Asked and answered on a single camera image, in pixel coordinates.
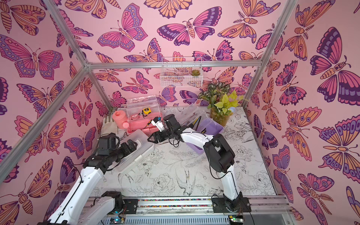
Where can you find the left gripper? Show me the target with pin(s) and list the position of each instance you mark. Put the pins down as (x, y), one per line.
(127, 150)

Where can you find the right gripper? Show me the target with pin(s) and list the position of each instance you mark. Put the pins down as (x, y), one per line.
(157, 136)

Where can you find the white clear toolbox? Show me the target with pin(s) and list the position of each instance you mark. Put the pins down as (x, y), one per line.
(144, 149)

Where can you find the purple toolbox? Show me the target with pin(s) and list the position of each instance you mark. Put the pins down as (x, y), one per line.
(189, 116)

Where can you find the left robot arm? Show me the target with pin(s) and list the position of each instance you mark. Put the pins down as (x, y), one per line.
(109, 150)

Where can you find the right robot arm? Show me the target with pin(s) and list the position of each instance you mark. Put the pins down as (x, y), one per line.
(219, 154)

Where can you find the yellow tape measure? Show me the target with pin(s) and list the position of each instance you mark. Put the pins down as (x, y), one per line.
(146, 112)

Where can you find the pink watering can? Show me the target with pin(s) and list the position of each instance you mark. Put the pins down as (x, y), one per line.
(120, 119)

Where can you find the pink tape measure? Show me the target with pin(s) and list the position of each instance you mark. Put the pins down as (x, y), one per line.
(135, 117)

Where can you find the pink toolbox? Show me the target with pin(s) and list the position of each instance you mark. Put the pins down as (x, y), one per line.
(135, 106)

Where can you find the potted leafy plant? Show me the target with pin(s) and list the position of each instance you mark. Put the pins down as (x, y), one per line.
(222, 101)

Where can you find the small succulent plant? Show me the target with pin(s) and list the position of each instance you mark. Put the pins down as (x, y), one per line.
(195, 72)

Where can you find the white wire basket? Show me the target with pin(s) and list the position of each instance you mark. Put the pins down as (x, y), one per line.
(176, 71)

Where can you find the metal base rail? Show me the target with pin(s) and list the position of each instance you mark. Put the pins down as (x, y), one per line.
(193, 210)

